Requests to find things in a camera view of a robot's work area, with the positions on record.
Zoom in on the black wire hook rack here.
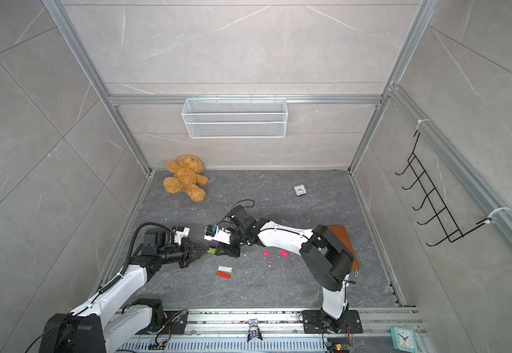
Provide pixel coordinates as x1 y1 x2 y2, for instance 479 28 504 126
394 130 492 247

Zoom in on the white wire mesh basket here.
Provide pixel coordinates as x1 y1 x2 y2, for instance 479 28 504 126
182 98 288 139

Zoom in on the small square clock face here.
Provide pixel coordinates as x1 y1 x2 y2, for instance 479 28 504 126
294 184 307 197

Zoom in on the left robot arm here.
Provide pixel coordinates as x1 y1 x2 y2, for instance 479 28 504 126
36 222 209 352

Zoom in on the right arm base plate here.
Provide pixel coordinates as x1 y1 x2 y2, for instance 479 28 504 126
300 310 363 334

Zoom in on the teal alarm clock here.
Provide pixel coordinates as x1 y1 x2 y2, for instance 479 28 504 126
390 327 419 353

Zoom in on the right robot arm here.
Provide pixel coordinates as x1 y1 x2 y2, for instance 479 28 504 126
205 204 355 322

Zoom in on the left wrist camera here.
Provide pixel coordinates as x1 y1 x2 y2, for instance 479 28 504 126
171 226 190 245

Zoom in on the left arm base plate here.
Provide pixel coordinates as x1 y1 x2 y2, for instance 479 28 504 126
137 309 189 335

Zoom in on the white usb drive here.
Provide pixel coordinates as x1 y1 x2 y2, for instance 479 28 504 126
218 266 232 273

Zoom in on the brown teddy bear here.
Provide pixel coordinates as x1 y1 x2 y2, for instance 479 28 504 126
163 154 209 202

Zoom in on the brown leather wallet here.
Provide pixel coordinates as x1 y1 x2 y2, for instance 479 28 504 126
328 225 360 277

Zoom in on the red usb drive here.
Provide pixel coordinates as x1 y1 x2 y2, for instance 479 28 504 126
216 271 231 279

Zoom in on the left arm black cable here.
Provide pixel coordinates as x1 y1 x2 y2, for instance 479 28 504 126
121 221 173 277

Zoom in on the small purple figurine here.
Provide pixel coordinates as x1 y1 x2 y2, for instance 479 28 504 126
247 319 263 342

